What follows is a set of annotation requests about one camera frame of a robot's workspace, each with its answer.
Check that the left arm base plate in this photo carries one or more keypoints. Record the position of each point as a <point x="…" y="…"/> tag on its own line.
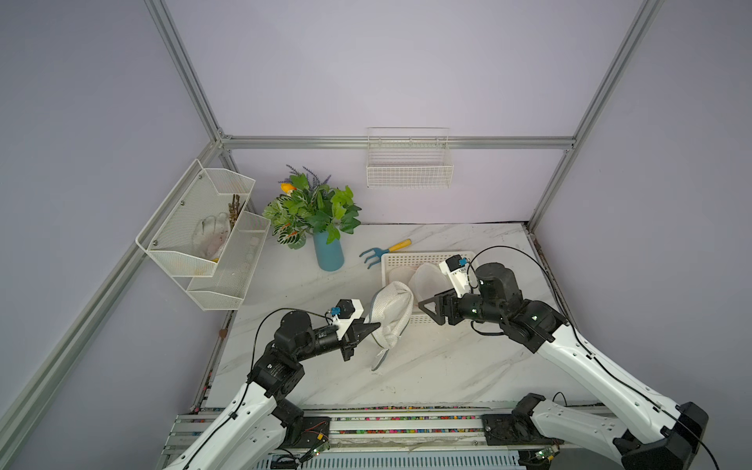
<point x="307" y="432"/>

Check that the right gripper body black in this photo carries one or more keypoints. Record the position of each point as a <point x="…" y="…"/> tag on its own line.
<point x="470" y="306"/>

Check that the aluminium frame rail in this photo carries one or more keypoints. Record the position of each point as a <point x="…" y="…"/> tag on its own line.
<point x="363" y="142"/>

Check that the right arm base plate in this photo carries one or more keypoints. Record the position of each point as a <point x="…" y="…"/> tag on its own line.
<point x="510" y="430"/>

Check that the artificial green plant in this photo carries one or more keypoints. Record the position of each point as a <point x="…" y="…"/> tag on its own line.
<point x="308" y="205"/>

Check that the teal vase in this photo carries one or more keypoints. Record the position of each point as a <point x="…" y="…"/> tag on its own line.
<point x="330" y="256"/>

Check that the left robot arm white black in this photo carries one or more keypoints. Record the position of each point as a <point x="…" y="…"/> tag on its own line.
<point x="260" y="419"/>

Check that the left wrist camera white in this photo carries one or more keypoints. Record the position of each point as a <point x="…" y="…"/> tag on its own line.
<point x="346" y="313"/>

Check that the pink trimmed laundry bag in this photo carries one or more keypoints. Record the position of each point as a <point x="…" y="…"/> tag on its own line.
<point x="401" y="274"/>

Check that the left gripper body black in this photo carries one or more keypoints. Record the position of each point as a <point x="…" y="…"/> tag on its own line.
<point x="346" y="344"/>

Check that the white mesh wall shelf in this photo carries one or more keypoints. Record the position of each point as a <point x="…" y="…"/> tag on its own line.
<point x="166" y="239"/>

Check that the blue yellow garden fork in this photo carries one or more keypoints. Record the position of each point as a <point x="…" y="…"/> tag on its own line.
<point x="372" y="257"/>

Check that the white wire wall basket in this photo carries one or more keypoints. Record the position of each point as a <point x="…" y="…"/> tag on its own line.
<point x="408" y="168"/>

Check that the white plastic basket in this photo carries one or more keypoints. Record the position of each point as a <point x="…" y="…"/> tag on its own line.
<point x="414" y="260"/>

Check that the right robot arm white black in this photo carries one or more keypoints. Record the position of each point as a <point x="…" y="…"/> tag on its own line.
<point x="648" y="430"/>

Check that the clear glove in shelf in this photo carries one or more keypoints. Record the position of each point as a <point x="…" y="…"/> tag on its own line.
<point x="210" y="236"/>

